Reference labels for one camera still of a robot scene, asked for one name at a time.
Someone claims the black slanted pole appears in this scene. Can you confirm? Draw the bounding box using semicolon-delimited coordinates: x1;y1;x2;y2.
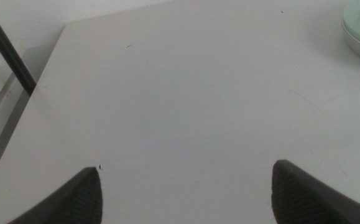
0;0;37;96

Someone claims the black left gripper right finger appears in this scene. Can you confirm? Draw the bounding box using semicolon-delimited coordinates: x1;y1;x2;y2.
270;159;360;224

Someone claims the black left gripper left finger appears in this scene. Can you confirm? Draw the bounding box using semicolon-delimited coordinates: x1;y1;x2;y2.
7;166;104;224

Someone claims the white shallow bowl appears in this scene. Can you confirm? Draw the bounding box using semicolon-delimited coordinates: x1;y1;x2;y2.
341;19;360;55

